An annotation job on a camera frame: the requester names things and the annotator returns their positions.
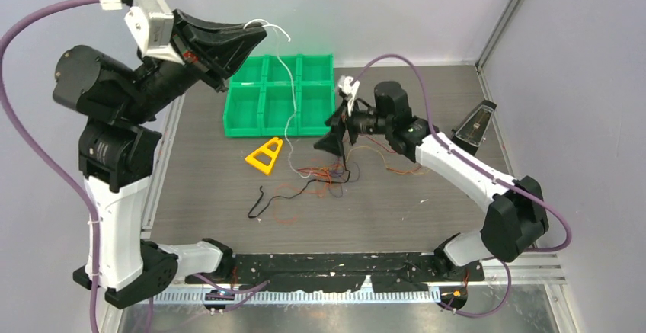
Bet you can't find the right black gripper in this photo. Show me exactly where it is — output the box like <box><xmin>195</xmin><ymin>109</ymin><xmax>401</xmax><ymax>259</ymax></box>
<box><xmin>315</xmin><ymin>98</ymin><xmax>392</xmax><ymax>158</ymax></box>

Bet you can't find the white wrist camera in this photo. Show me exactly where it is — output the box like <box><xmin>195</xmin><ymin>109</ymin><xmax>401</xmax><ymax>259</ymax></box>
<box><xmin>337</xmin><ymin>75</ymin><xmax>360</xmax><ymax>117</ymax></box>
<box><xmin>99</xmin><ymin>0</ymin><xmax>183</xmax><ymax>64</ymax></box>

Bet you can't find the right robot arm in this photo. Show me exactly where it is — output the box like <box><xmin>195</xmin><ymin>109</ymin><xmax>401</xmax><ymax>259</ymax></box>
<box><xmin>314</xmin><ymin>76</ymin><xmax>549</xmax><ymax>280</ymax></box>

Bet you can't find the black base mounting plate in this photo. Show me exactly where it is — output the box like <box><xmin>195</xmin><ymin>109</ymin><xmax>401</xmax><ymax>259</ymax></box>
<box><xmin>201</xmin><ymin>251</ymin><xmax>485</xmax><ymax>293</ymax></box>

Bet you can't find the white thin wire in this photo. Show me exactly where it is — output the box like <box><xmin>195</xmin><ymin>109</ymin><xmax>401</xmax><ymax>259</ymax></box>
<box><xmin>243</xmin><ymin>18</ymin><xmax>316</xmax><ymax>179</ymax></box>

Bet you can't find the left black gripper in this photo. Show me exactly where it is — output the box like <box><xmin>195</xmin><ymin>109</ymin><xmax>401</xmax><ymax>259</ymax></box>
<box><xmin>120</xmin><ymin>7</ymin><xmax>267</xmax><ymax>123</ymax></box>

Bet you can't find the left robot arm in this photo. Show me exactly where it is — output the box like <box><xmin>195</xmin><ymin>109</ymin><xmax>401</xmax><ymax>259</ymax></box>
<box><xmin>53</xmin><ymin>7</ymin><xmax>267</xmax><ymax>309</ymax></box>

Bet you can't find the red wire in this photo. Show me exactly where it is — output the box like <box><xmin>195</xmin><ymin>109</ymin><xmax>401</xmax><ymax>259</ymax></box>
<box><xmin>297</xmin><ymin>133</ymin><xmax>425</xmax><ymax>185</ymax></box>

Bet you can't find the yellow wire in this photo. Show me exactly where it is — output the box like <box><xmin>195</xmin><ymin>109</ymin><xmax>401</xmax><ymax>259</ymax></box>
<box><xmin>345</xmin><ymin>143</ymin><xmax>405</xmax><ymax>170</ymax></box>

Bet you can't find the black metronome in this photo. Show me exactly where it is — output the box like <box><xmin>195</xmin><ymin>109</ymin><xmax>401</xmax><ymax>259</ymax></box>
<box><xmin>450</xmin><ymin>100</ymin><xmax>497</xmax><ymax>155</ymax></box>

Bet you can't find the slotted cable duct rail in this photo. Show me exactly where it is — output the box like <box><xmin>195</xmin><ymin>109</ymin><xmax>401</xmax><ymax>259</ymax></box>
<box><xmin>154</xmin><ymin>287</ymin><xmax>446</xmax><ymax>305</ymax></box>

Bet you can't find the green six-compartment bin tray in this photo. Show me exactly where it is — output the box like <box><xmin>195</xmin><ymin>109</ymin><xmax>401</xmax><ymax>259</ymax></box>
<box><xmin>222</xmin><ymin>54</ymin><xmax>336</xmax><ymax>138</ymax></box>

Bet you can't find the orange wire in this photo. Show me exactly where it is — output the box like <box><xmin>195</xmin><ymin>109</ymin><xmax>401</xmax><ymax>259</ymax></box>
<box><xmin>272</xmin><ymin>168</ymin><xmax>349</xmax><ymax>225</ymax></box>

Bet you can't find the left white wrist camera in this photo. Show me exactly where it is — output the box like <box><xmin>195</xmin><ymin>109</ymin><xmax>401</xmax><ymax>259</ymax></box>
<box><xmin>99</xmin><ymin>0</ymin><xmax>183</xmax><ymax>64</ymax></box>

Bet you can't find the black ribbon cable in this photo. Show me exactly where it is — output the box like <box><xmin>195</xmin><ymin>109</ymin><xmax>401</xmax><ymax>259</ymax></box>
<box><xmin>247</xmin><ymin>154</ymin><xmax>362</xmax><ymax>219</ymax></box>

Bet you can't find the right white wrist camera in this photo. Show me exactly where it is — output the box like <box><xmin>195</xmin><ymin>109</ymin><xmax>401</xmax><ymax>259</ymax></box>
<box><xmin>337</xmin><ymin>75</ymin><xmax>360</xmax><ymax>117</ymax></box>

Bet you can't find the purple wire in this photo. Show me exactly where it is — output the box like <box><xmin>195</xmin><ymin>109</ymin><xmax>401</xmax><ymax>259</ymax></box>
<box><xmin>322</xmin><ymin>166</ymin><xmax>354</xmax><ymax>200</ymax></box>

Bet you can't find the yellow triangular plastic bracket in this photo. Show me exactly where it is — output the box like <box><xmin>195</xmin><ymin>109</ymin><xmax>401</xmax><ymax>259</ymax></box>
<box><xmin>245</xmin><ymin>137</ymin><xmax>283</xmax><ymax>176</ymax></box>

